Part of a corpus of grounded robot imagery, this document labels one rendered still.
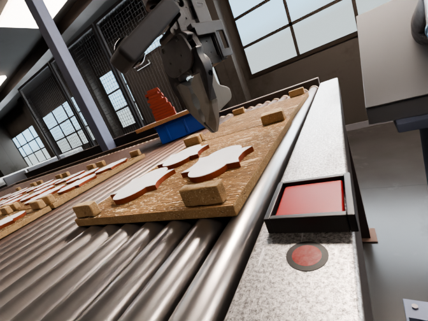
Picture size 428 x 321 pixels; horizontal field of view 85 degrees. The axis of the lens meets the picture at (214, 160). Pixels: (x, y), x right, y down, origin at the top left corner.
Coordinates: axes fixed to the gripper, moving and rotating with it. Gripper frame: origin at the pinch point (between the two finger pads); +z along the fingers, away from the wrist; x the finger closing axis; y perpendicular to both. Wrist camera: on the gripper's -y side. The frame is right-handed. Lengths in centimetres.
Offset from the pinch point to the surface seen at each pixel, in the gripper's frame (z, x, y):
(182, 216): 8.6, -1.8, -11.4
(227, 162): 6.7, 0.2, 0.8
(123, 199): 6.4, 14.7, -12.9
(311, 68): 10, 120, 294
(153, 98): -17, 95, 47
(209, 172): 6.6, 0.5, -3.0
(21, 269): 8.8, 19.0, -29.9
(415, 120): 15.3, -18.4, 34.2
